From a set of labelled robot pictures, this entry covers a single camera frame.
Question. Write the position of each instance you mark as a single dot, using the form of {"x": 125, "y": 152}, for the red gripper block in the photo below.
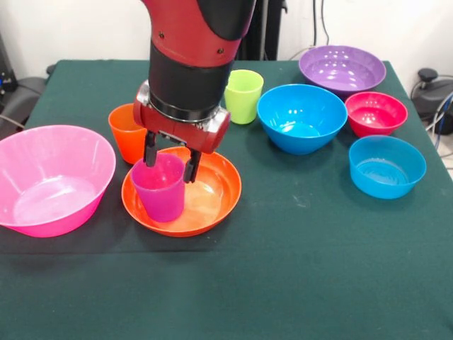
{"x": 184, "y": 132}

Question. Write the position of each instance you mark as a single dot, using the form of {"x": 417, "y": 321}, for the green cup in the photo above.
{"x": 246, "y": 99}

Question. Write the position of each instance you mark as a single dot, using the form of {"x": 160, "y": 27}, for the large pink bowl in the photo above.
{"x": 53, "y": 198}

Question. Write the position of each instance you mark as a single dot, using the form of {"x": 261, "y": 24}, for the orange bowl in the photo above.
{"x": 212, "y": 198}

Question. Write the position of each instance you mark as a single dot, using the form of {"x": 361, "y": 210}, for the purple bowl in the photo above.
{"x": 339, "y": 71}

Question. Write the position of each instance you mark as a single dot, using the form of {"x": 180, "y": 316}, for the large blue bowl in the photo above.
{"x": 297, "y": 124}

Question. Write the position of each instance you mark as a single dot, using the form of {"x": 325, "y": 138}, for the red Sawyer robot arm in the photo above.
{"x": 187, "y": 71}

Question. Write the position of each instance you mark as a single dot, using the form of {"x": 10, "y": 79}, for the purple cup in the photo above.
{"x": 159, "y": 198}

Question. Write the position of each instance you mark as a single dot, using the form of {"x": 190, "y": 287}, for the small blue bowl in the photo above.
{"x": 385, "y": 177}

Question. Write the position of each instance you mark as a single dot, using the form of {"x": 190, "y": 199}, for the dark green table cloth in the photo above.
{"x": 247, "y": 276}

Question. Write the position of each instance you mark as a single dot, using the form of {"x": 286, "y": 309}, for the orange cup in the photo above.
{"x": 124, "y": 141}

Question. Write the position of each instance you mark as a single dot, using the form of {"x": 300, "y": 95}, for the small magenta bowl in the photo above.
{"x": 377, "y": 117}

